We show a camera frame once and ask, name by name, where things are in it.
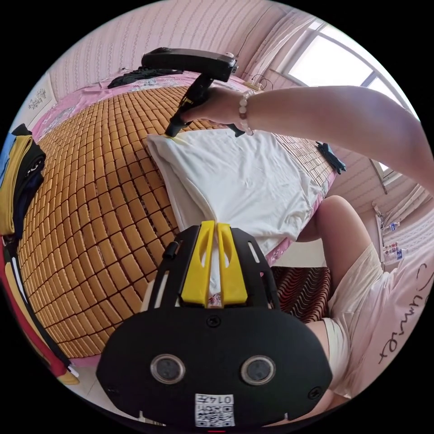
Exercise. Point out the white floral bed headboard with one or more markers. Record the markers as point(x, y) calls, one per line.
point(39, 101)

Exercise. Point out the red black wavy rug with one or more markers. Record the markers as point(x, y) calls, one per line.
point(301, 291)

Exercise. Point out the white short sleeve shirt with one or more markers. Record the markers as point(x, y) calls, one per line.
point(237, 176)

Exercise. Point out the window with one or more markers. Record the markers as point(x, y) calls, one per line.
point(339, 57)

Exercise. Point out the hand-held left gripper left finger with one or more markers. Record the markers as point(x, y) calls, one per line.
point(197, 268)

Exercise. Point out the pile of clothes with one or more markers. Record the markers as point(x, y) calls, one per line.
point(20, 176)

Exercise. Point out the bed with woven mat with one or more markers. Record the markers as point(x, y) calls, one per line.
point(84, 220)

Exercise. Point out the dark teal garment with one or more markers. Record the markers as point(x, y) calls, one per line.
point(330, 159)

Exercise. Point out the pale pink curtain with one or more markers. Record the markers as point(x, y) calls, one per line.
point(281, 44)

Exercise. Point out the person's body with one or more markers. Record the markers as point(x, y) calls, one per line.
point(373, 305)

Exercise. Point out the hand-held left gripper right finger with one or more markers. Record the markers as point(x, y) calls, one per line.
point(233, 271)

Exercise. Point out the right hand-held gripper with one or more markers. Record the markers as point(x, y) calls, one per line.
point(198, 90)

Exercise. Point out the person's right forearm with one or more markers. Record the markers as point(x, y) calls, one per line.
point(322, 115)

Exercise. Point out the black garment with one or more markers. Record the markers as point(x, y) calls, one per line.
point(135, 77)

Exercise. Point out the person's right hand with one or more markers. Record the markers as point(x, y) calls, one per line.
point(220, 106)

